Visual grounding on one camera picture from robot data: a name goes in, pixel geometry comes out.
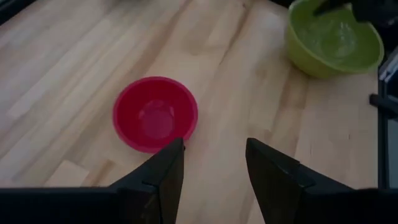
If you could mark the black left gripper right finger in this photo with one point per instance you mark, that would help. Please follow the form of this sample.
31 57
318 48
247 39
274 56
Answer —
273 180

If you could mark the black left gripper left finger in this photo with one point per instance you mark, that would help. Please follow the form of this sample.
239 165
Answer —
161 180

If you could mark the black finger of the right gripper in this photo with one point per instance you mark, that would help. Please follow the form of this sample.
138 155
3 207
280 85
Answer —
329 5

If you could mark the green plastic bowl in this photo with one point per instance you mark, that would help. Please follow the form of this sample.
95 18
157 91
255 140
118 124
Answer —
334 42

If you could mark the red plastic bowl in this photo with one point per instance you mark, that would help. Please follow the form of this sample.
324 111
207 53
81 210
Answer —
155 115

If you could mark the black metal table frame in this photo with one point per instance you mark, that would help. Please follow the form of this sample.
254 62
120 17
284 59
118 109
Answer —
385 102

